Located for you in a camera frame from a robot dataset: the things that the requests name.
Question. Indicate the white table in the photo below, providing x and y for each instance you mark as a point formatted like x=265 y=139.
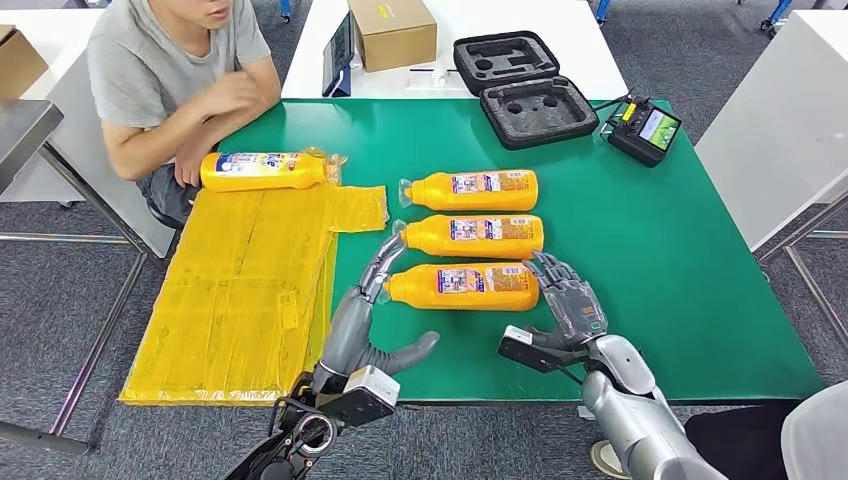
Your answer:
x=464 y=13
x=782 y=119
x=66 y=172

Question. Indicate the orange detergent bottle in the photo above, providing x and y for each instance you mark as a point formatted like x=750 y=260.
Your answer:
x=464 y=288
x=477 y=237
x=477 y=191
x=265 y=173

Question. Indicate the small white adapter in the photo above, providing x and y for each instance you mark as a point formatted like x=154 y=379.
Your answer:
x=438 y=75

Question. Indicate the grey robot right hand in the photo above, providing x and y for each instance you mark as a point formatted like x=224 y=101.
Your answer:
x=573 y=305

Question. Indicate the seated person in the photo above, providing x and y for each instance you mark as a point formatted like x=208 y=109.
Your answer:
x=152 y=73

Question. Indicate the blue frame leg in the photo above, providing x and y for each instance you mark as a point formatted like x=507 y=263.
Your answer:
x=601 y=9
x=286 y=9

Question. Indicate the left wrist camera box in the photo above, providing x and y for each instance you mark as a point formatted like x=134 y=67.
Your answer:
x=364 y=397

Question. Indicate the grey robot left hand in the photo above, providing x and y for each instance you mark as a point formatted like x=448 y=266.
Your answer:
x=344 y=331

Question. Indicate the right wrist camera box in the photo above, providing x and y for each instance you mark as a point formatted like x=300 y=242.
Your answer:
x=530 y=354

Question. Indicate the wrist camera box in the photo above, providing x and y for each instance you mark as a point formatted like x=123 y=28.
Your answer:
x=364 y=397
x=530 y=354

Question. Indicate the blue wheeled frame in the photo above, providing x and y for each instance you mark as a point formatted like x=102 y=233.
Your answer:
x=775 y=14

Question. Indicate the black foam-lined open case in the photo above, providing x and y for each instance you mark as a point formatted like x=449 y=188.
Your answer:
x=530 y=106

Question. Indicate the yellow plastic wrapped sheet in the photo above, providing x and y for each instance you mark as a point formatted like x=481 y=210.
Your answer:
x=232 y=298

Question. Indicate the brown cardboard box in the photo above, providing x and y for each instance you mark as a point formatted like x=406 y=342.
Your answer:
x=392 y=32
x=18 y=61

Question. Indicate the dark tablet on stand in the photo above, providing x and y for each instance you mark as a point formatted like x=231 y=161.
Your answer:
x=338 y=54

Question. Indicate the black remote controller with screen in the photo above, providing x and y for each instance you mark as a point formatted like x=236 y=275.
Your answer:
x=642 y=131

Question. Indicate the grey metal table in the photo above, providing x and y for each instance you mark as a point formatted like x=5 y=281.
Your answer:
x=26 y=131

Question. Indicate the black stool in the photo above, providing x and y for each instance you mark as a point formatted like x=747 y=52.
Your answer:
x=162 y=215

